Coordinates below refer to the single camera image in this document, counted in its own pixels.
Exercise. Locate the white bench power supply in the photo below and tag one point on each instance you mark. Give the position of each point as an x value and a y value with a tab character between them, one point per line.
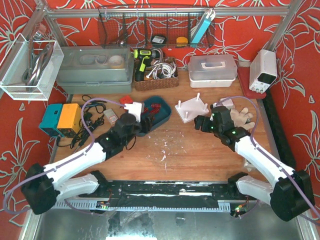
263	71

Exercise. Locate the grey plastic storage box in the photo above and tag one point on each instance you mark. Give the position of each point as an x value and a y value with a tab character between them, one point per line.
96	70

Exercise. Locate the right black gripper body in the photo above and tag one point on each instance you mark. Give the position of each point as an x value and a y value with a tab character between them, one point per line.
202	123

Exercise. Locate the red cube box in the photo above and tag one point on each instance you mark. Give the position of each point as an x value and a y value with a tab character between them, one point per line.
126	100

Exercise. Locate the red spring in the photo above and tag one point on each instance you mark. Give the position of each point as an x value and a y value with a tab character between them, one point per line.
156	105
154	111

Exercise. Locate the white cube charger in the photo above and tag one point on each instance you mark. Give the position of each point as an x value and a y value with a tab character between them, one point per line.
227	102

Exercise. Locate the blue white book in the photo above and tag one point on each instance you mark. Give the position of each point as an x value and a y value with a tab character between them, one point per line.
199	30

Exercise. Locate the teal power supply box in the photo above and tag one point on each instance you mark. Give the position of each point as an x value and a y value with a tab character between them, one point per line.
50	120

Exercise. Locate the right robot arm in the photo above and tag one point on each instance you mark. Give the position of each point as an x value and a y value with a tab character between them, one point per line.
288	192

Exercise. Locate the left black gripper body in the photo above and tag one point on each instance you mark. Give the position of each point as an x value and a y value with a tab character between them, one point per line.
145	122

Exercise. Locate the white clear lidded toolbox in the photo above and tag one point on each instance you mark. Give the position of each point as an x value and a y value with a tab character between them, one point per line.
212	71

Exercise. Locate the green yellow cordless drill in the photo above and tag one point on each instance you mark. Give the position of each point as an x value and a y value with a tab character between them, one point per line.
144	57

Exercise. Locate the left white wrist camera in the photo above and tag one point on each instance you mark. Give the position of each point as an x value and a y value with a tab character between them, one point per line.
136	109

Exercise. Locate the beige work glove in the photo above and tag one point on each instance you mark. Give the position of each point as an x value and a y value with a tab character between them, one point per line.
242	118

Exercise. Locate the yellow tape measure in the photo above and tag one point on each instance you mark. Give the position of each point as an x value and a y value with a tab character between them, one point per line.
181	42

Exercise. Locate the clear acrylic bin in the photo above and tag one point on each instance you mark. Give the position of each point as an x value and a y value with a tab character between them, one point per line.
30	74

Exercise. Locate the black wire wall basket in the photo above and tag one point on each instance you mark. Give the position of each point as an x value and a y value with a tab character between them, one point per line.
134	25

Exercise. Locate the woven brown basket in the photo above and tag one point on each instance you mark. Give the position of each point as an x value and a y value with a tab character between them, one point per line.
154	84

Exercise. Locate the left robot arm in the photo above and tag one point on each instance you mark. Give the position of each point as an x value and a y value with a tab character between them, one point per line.
45	185

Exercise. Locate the white four-peg base plate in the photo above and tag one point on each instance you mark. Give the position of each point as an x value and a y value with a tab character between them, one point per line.
190	109

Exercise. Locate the red mat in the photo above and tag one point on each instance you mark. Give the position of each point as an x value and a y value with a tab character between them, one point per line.
243	74

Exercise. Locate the teal plastic tray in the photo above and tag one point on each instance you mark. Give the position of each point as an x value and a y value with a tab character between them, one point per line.
158	119

